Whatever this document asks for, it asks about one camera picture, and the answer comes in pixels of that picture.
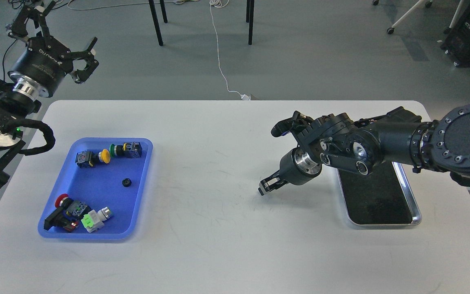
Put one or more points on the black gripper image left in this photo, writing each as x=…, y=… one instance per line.
x=41, y=65

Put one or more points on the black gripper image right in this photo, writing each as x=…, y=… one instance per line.
x=296, y=167

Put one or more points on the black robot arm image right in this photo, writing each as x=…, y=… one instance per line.
x=359, y=146

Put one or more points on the silver metal tray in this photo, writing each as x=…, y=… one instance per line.
x=382, y=199

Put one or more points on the blue plastic tray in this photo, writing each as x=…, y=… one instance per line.
x=101, y=186

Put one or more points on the black chair leg left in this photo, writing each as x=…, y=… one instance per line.
x=154, y=15

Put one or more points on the black chair leg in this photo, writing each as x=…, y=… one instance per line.
x=154, y=15
x=250, y=6

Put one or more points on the red emergency stop button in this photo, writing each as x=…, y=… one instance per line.
x=67, y=214

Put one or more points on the black chair leg right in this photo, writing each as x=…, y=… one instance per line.
x=250, y=6

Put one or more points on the white rolling stand base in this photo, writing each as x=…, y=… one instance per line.
x=428, y=4

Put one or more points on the yellow push button switch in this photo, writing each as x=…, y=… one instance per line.
x=90, y=159

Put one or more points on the green push button switch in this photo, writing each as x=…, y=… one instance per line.
x=126, y=150

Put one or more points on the white green switch module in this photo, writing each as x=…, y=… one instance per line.
x=94, y=220

